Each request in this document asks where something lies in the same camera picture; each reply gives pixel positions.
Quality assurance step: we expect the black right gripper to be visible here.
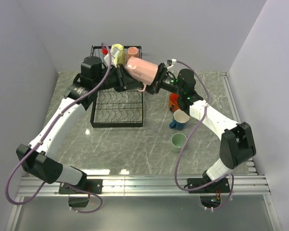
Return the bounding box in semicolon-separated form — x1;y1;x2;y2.
136;64;183;97

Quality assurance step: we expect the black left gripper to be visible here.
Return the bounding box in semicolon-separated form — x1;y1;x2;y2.
93;63;142;92

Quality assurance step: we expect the pale pink mug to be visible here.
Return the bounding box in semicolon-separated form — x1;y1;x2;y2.
125;57;158;92

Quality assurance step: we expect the orange mug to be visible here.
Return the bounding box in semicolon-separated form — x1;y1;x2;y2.
168;93;180;112

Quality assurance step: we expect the yellow-green faceted mug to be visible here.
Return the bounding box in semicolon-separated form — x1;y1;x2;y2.
111;44;125;66

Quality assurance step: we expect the salmon floral mug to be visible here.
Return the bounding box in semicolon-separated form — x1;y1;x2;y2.
126;47;140;61

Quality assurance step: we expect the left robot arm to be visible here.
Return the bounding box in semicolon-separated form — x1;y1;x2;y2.
16;56;148;193

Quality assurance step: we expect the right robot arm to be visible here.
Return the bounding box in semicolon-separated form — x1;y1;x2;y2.
146;59;256;192

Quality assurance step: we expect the blue mug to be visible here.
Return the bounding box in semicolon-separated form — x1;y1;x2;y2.
169;109;190;130

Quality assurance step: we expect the light green tumbler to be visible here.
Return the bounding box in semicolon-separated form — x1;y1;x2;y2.
171;133;187;153

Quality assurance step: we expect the black wire dish rack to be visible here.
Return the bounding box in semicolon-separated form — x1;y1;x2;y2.
90;44;144;128

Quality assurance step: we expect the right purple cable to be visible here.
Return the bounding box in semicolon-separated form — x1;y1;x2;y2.
174;60;235;210

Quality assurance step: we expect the purple cable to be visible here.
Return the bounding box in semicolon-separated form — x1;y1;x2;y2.
5;42;111;214
174;60;235;210

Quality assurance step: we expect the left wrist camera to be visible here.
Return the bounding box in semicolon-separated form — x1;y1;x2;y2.
102;47;119;67

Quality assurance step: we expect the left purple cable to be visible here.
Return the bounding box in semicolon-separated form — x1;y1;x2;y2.
5;42;111;214

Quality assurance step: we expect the aluminium mounting rail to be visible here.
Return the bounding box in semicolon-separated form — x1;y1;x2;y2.
6;175;282;231

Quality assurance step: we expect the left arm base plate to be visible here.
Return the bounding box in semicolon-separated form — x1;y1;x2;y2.
58;179;103;194

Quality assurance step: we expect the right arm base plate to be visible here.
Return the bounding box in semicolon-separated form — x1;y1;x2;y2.
184;178;230;193

